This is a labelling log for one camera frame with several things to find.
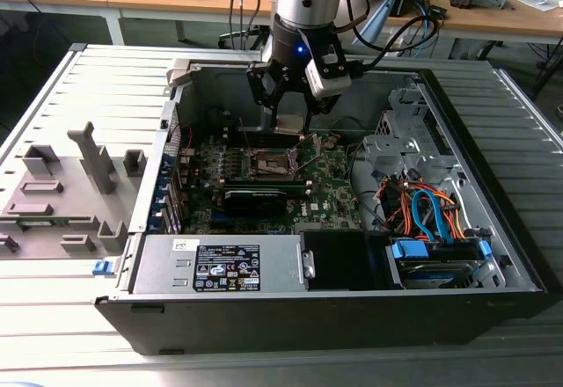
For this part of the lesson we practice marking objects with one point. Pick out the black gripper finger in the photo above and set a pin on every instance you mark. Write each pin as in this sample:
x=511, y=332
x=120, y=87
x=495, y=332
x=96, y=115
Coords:
x=321, y=104
x=264, y=83

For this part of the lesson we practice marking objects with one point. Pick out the silver CPU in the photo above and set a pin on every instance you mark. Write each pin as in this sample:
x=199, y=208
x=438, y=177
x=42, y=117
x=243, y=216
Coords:
x=290, y=122

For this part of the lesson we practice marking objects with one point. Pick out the CPU socket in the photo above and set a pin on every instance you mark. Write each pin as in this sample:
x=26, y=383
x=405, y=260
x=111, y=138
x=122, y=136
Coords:
x=270, y=165

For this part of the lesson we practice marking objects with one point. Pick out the round coin battery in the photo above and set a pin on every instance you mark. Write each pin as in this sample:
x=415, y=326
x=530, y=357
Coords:
x=331, y=142

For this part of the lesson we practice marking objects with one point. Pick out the office chair base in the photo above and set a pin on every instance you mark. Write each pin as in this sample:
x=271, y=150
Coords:
x=226, y=40

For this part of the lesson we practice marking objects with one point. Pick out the silver drive cage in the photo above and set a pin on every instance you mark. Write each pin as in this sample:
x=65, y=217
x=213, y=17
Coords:
x=396, y=145

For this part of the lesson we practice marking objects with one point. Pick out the green motherboard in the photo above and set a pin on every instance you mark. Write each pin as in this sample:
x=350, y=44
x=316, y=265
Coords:
x=325, y=193

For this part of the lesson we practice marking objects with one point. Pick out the pale blue teach pendant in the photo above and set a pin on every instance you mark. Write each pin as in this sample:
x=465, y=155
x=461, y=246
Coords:
x=380, y=17

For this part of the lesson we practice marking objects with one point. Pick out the black graphics card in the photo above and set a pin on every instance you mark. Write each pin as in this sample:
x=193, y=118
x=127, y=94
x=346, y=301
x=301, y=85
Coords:
x=253, y=204

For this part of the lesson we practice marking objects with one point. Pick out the hard disk in blue carrier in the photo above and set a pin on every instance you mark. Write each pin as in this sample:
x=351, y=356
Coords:
x=407, y=253

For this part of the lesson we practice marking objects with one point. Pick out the grey power supply unit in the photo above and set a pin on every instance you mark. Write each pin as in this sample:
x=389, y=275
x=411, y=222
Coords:
x=163, y=268

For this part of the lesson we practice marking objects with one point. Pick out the grey parts rack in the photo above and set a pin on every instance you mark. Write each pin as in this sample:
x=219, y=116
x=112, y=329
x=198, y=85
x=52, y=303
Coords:
x=88, y=211

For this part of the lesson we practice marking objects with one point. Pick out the black PC case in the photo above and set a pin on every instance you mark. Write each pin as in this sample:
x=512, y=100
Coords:
x=264, y=321

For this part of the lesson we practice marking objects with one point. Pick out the blue case latch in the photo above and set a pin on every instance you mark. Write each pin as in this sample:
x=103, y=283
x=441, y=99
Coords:
x=102, y=268

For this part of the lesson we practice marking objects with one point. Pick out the green RAM stick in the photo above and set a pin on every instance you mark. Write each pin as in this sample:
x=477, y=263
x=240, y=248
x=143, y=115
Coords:
x=39, y=223

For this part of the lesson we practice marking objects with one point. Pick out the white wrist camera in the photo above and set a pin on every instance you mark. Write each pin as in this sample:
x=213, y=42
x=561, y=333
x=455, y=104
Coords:
x=330, y=85

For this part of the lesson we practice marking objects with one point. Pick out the black camera bracket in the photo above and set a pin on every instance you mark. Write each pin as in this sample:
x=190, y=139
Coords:
x=338, y=59

